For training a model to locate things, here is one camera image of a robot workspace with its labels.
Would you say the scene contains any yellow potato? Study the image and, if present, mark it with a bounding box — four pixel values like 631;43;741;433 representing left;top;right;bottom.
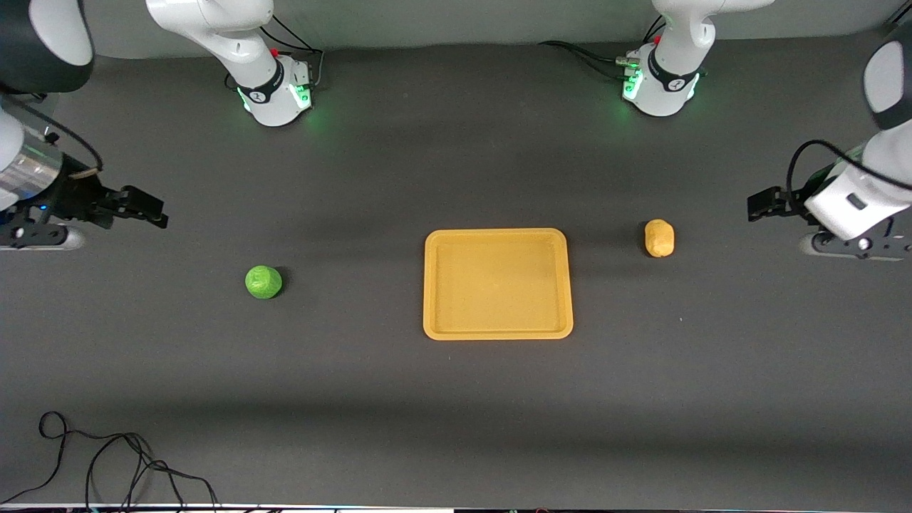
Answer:
644;219;675;259

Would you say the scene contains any green apple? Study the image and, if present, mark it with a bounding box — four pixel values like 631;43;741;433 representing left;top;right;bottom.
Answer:
244;265;283;300

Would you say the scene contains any yellow plastic tray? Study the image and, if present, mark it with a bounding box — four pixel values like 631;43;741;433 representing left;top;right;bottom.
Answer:
423;228;574;341

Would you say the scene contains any black right arm base cable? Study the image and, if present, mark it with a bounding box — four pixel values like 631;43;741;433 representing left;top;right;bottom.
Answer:
225;13;326;92

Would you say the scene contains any black arm base cable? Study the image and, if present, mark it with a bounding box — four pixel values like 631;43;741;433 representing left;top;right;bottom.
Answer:
225;13;326;92
537;13;667;81

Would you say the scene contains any black left arm base cable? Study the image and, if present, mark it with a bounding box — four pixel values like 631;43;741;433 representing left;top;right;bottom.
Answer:
537;13;667;81

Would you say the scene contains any loose black cable on table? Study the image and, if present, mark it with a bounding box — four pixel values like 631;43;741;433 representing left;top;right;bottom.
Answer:
0;411;220;511

